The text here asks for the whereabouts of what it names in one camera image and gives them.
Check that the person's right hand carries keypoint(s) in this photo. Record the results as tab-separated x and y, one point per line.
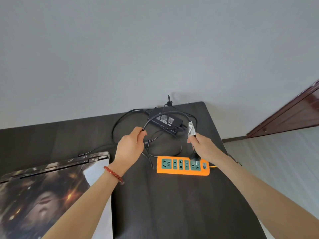
208	149

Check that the person's left hand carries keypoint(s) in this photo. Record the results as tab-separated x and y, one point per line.
128	148

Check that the person's left thumb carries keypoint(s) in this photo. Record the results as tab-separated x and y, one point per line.
141	143

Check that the person's right thumb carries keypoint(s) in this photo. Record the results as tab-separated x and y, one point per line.
192	141

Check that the person's right forearm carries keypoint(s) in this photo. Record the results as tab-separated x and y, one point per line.
269	201

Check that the person's left forearm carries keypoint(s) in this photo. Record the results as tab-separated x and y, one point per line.
84	209

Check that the orange power strip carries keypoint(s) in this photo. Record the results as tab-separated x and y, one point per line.
174	166

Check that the black power adapter brick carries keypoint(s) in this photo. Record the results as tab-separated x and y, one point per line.
164	119

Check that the brown baseboard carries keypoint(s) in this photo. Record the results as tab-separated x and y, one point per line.
234	139

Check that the brown wooden door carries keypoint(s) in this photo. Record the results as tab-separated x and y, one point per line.
294	114

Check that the laptop with picture skin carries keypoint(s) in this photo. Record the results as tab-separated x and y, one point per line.
37	196

